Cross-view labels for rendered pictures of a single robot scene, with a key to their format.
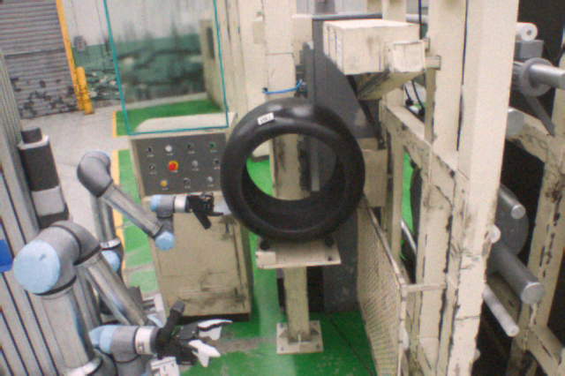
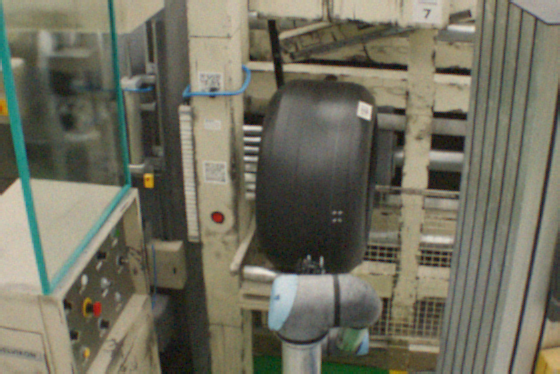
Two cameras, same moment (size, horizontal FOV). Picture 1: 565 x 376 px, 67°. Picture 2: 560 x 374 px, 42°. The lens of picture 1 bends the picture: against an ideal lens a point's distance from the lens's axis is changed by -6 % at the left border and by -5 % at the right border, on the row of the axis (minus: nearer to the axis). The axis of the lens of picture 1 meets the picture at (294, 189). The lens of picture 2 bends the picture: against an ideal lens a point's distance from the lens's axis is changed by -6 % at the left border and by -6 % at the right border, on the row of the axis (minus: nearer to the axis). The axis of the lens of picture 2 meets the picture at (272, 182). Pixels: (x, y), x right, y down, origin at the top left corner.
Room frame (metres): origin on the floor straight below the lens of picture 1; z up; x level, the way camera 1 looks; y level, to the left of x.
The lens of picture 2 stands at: (1.46, 2.12, 2.29)
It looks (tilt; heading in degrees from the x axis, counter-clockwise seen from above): 28 degrees down; 283
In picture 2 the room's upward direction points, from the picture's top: 1 degrees counter-clockwise
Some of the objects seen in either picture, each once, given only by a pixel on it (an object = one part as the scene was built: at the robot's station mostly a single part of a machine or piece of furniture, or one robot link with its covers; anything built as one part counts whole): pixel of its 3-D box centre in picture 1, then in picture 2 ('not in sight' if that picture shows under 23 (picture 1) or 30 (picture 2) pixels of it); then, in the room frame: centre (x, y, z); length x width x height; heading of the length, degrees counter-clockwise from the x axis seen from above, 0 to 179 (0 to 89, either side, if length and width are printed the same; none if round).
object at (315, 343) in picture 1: (298, 334); not in sight; (2.10, 0.03, 0.02); 0.27 x 0.27 x 0.04; 1
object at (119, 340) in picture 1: (123, 340); not in sight; (0.95, 0.50, 1.04); 0.11 x 0.08 x 0.09; 85
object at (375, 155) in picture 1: (367, 172); (260, 157); (2.07, -0.37, 1.05); 0.20 x 0.15 x 0.30; 1
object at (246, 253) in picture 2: not in sight; (249, 248); (2.03, 0.01, 0.90); 0.40 x 0.03 x 0.10; 91
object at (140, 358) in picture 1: (133, 362); not in sight; (0.96, 0.50, 0.94); 0.11 x 0.08 x 0.11; 175
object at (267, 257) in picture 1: (267, 239); (293, 293); (1.85, 0.14, 0.83); 0.36 x 0.09 x 0.06; 1
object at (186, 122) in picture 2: not in sight; (192, 173); (2.19, 0.06, 1.19); 0.05 x 0.04 x 0.48; 91
